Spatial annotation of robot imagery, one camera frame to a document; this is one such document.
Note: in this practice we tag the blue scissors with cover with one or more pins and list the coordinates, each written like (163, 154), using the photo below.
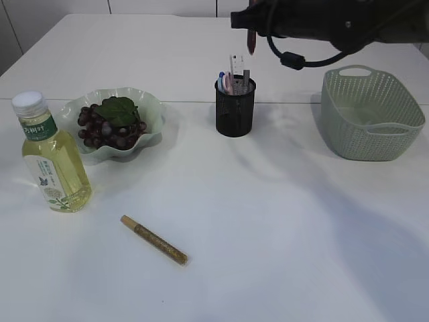
(220, 82)

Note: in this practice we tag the gold glitter marker pen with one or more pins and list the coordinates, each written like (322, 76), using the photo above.
(156, 241)

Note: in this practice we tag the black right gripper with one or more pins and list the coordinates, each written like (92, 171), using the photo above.
(258, 17)

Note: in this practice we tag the silver glitter marker pen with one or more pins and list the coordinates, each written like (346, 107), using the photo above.
(246, 77)

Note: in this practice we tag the green woven plastic basket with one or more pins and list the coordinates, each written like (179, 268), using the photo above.
(370, 118)

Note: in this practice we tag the pink purple small scissors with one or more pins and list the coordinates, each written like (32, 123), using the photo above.
(227, 83)

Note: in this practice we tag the purple artificial grape bunch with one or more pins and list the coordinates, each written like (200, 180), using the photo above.
(115, 122)

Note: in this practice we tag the red marker pen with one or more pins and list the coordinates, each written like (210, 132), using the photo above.
(251, 41)

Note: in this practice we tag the black mesh pen holder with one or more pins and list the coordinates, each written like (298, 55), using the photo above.
(234, 113)

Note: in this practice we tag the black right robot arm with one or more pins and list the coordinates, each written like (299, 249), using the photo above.
(347, 25)

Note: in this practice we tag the clear plastic ruler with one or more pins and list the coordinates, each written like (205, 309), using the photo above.
(236, 64)

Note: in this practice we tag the green wavy glass plate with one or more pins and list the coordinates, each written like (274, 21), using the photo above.
(150, 108)

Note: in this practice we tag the green tea plastic bottle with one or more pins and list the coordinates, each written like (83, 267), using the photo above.
(51, 154)

